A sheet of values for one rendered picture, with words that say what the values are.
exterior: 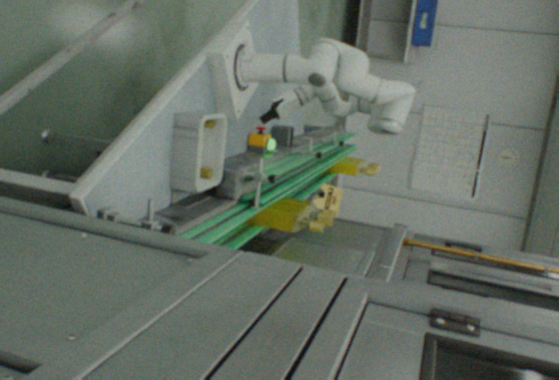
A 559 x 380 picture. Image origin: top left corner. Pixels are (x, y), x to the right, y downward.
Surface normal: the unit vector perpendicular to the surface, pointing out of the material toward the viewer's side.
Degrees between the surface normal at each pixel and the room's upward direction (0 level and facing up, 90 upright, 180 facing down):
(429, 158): 90
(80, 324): 90
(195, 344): 90
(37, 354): 90
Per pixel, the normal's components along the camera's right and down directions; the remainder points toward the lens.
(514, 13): -0.32, 0.17
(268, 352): 0.11, -0.97
